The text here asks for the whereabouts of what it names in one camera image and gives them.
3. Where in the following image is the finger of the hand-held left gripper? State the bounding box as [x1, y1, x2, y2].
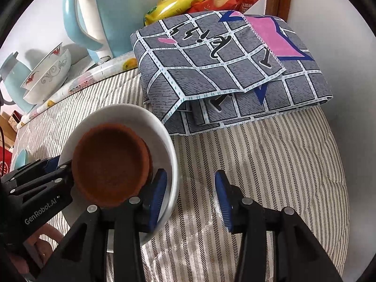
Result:
[9, 160, 75, 204]
[12, 156, 63, 183]

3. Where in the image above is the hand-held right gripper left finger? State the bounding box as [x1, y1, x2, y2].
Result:
[38, 169, 168, 282]

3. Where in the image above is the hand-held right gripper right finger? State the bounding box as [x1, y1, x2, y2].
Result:
[214, 170, 344, 282]

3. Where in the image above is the small brown bowl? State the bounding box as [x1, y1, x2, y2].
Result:
[144, 139, 155, 183]
[71, 124, 153, 209]

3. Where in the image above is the white patterned bowl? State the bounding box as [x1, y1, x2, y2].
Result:
[58, 103, 179, 238]

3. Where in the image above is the person's left hand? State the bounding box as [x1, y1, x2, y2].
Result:
[18, 223, 63, 274]

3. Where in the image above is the red paper bag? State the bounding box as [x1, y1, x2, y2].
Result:
[0, 147, 13, 173]

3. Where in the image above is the grey striped quilted blanket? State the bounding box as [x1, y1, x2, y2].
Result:
[10, 67, 350, 282]

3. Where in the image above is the fish patterned ceramic bowl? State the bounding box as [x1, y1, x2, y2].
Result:
[20, 43, 63, 90]

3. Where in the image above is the large white ceramic bowl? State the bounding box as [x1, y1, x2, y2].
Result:
[23, 47, 72, 105]

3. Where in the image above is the light blue thermos jug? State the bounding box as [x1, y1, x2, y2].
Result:
[0, 51, 33, 112]

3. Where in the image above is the rolled fruit patterned sheet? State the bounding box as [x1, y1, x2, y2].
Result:
[16, 51, 138, 130]

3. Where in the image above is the folded grey checked cloth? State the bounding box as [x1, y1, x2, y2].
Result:
[130, 10, 334, 136]

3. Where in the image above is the light blue electric kettle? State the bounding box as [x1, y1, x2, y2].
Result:
[63, 0, 152, 65]

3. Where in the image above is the yellow chip bag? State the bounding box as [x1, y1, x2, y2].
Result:
[143, 0, 225, 26]

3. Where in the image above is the red chip bag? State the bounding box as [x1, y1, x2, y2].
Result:
[188, 0, 263, 15]

